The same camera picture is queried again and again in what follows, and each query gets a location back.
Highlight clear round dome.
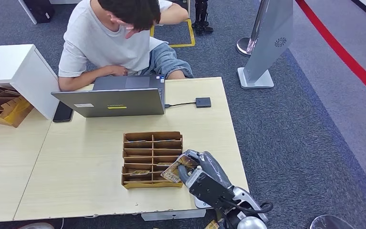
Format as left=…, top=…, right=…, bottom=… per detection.
left=309, top=215, right=356, bottom=229

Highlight person's left hand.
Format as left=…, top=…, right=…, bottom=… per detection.
left=124, top=28, right=141, bottom=40

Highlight black box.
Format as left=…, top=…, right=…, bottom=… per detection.
left=22, top=0, right=56, bottom=24

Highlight gold patterned ID card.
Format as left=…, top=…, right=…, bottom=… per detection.
left=161, top=154, right=199, bottom=184

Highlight white cabinet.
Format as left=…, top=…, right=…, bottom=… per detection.
left=0, top=44, right=61, bottom=121

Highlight wooden card organizer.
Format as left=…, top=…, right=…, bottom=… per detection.
left=121, top=131, right=184, bottom=189

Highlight grey kiosk stand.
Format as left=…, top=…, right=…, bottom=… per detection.
left=237, top=0, right=294, bottom=90

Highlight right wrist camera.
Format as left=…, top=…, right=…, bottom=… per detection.
left=188, top=171, right=235, bottom=211

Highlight black robot legs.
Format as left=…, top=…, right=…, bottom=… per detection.
left=192, top=0, right=214, bottom=35

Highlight grey metal desk bar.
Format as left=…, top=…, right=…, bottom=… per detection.
left=141, top=209, right=207, bottom=221

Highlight person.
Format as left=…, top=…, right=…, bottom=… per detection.
left=58, top=0, right=194, bottom=92

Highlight white card reader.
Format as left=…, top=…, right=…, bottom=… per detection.
left=194, top=196, right=213, bottom=209

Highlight white round device red rim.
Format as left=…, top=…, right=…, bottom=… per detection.
left=18, top=222, right=55, bottom=229

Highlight person's right hand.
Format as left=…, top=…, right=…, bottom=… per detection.
left=107, top=65, right=128, bottom=77

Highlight black smartphone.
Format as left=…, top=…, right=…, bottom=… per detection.
left=52, top=101, right=74, bottom=123

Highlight chrome stanchion post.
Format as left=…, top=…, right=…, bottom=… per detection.
left=236, top=0, right=270, bottom=58

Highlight brown cardboard divider box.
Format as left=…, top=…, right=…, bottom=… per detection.
left=0, top=85, right=35, bottom=128

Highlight grey laptop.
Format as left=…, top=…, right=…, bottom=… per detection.
left=51, top=74, right=166, bottom=118

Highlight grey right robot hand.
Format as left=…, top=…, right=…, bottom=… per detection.
left=178, top=149, right=233, bottom=189

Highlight black USB cable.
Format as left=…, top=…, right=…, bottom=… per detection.
left=164, top=102, right=197, bottom=109

